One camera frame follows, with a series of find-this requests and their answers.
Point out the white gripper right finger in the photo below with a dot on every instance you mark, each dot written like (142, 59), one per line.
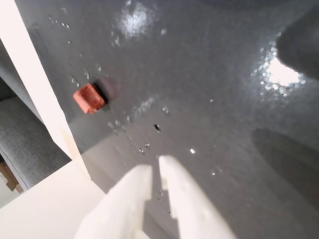
(189, 199)

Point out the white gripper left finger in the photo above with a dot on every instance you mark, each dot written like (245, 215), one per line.
(119, 199)

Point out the red cube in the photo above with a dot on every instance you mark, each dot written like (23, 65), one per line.
(88, 98)

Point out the brown cardboard box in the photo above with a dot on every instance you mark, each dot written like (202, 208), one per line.
(8, 176)

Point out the dark grey table mat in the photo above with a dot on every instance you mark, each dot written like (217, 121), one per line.
(199, 74)

